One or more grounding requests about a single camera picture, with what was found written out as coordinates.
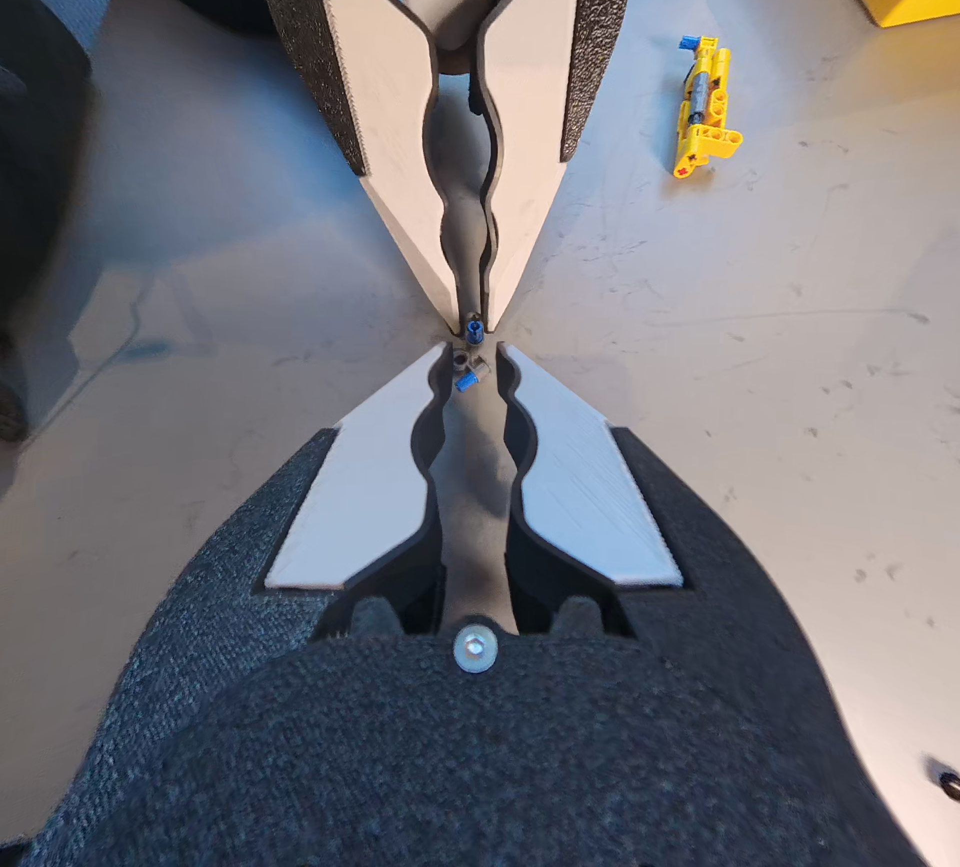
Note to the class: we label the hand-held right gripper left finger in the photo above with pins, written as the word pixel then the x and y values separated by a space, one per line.
pixel 352 507

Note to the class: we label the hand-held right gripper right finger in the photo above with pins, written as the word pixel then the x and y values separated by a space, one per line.
pixel 592 507

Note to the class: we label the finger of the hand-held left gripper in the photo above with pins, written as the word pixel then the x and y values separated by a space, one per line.
pixel 390 117
pixel 532 117

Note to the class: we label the dark grey pin connector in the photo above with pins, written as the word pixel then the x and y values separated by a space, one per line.
pixel 480 368

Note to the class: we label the long blue pin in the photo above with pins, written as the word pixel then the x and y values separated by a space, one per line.
pixel 474 331

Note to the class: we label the grey desk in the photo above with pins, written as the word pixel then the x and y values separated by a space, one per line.
pixel 750 357

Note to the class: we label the yellow toy piston assembly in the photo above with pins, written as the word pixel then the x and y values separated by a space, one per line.
pixel 705 109

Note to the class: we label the person's black printed hoodie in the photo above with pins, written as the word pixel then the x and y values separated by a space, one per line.
pixel 37 169

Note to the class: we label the black pin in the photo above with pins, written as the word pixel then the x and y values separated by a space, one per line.
pixel 949 781

